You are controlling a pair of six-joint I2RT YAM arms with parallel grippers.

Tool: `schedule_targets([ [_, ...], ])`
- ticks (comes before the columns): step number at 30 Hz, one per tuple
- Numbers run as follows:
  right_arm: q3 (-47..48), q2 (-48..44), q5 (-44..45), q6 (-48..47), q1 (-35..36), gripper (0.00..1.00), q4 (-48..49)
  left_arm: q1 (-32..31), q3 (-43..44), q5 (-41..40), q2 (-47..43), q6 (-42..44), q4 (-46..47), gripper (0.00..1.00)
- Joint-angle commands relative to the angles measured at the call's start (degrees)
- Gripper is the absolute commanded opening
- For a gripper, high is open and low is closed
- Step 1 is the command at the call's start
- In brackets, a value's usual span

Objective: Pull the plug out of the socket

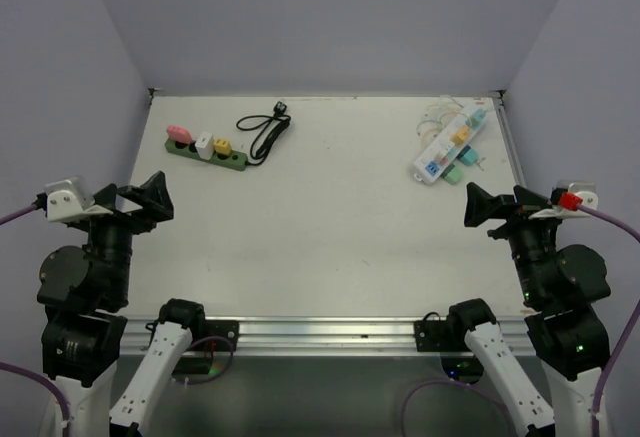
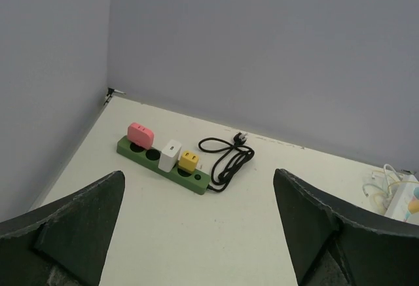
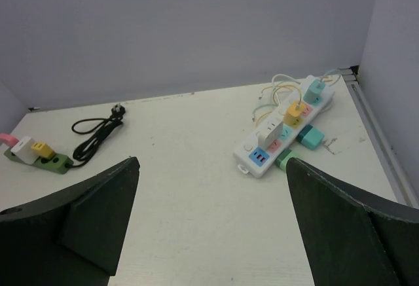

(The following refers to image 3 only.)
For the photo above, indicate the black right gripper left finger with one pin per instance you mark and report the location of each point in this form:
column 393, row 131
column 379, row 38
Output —
column 73, row 236

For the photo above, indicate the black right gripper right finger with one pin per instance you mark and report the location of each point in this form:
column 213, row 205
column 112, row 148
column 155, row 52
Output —
column 352, row 236

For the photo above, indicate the green cube plug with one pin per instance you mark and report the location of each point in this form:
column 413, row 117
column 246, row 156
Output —
column 284, row 157

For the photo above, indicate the teal cube plug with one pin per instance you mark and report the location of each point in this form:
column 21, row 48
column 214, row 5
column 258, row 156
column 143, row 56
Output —
column 310, row 137

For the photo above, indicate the white multi-socket power strip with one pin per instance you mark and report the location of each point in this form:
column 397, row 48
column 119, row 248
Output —
column 255, row 161

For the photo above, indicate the yellow usb charger plug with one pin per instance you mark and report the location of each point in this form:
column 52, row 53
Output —
column 293, row 114

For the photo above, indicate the white plug adapter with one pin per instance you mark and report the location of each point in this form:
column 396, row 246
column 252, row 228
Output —
column 268, row 133

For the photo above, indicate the light blue charger plug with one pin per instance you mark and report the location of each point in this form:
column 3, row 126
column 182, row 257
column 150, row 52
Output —
column 313, row 92

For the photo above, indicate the small yellow plug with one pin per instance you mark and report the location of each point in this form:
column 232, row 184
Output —
column 43, row 150

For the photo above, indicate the pink plug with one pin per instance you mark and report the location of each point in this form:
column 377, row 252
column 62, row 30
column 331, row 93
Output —
column 8, row 140

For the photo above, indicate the green power strip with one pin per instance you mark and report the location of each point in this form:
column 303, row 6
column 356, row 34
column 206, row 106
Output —
column 59, row 164

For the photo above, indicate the white cube charger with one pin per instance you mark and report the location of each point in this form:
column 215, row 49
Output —
column 23, row 151

